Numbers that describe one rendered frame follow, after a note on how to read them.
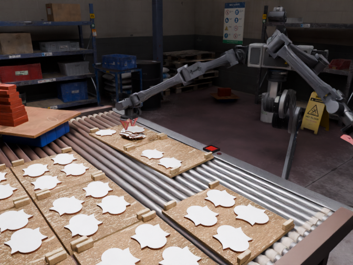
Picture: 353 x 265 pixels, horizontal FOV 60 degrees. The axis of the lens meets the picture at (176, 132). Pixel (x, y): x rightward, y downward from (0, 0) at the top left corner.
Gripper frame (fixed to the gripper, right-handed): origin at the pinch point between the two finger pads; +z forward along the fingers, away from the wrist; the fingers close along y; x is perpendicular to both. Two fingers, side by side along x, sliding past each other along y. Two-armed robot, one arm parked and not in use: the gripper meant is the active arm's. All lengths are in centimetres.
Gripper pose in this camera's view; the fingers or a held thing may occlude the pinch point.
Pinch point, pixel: (129, 127)
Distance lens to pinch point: 209.1
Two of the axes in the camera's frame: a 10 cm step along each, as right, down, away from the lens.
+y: -5.0, 3.1, -8.1
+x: 8.7, 2.0, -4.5
